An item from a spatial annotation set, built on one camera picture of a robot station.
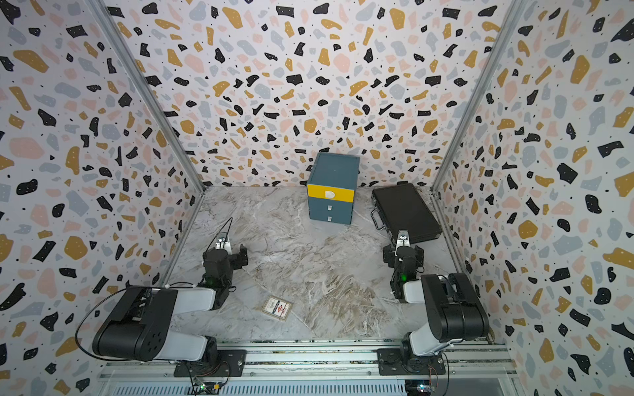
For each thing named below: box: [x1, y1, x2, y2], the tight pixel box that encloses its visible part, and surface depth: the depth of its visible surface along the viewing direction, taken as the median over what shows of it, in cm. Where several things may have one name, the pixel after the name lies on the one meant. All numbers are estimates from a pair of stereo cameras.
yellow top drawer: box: [307, 183, 355, 203], surface depth 96 cm
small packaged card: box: [260, 295, 294, 322], surface depth 85 cm
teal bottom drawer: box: [309, 207, 354, 226], surface depth 108 cm
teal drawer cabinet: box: [307, 152, 360, 226], surface depth 99 cm
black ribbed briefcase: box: [370, 183, 442, 245], surface depth 111 cm
